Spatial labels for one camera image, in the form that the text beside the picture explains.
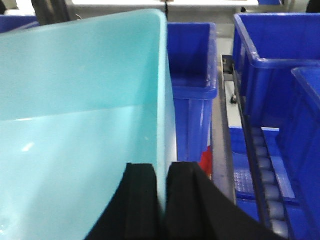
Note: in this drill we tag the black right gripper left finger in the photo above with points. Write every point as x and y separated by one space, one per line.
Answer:
133 212

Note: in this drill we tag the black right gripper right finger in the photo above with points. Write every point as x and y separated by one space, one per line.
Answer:
197 210

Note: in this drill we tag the light blue plastic bin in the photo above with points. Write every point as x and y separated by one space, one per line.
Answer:
79 101

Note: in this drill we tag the dark blue bin lower centre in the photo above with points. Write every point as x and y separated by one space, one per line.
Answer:
192 54

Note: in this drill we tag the dark blue bin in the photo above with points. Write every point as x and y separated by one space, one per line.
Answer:
266 47
17 22
192 54

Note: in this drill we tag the dark blue bin lower right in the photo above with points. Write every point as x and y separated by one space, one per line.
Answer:
266 47

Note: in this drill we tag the dark blue bin upper left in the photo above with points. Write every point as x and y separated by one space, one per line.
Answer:
17 22

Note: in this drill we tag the red snack bag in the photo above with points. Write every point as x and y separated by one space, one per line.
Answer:
206 162

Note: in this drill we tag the grey roller track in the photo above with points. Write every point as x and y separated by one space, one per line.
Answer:
271 207

